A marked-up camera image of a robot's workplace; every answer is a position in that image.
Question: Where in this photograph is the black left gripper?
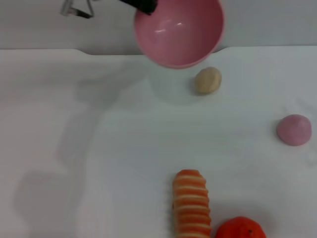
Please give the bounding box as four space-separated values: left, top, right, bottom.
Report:
120 0 159 16

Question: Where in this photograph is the pink plastic bowl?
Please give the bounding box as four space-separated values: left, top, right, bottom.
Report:
133 0 225 69

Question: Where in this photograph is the orange striped bread roll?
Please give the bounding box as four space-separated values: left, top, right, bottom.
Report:
172 169 212 238

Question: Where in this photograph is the beige round bun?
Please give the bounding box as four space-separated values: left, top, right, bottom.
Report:
194 66 222 95

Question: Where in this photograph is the pink round bun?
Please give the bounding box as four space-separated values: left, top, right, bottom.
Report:
276 114 312 147

